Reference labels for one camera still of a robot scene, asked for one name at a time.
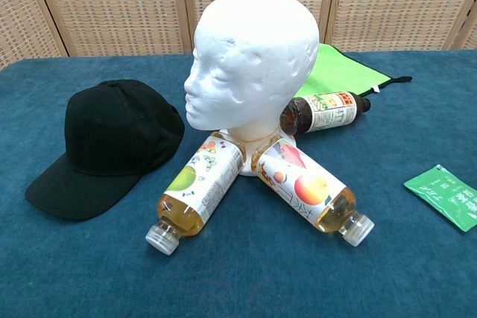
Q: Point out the wicker folding screen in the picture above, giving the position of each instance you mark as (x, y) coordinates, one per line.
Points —
(112, 5)

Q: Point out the green tea packet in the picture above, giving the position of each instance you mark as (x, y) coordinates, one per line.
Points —
(443, 197)

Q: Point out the tea bottle green apple label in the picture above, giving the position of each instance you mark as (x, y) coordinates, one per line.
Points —
(203, 180)

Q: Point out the white foam mannequin head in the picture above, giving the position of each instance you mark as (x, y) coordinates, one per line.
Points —
(257, 53)

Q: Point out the green microfiber cloth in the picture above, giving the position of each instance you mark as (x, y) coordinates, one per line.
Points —
(335, 72)

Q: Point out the dark tea bottle green label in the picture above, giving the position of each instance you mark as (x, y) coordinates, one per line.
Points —
(328, 111)

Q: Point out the tea bottle peach label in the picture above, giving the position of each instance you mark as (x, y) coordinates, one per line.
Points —
(298, 180)

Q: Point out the black baseball cap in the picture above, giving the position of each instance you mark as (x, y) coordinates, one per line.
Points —
(112, 135)

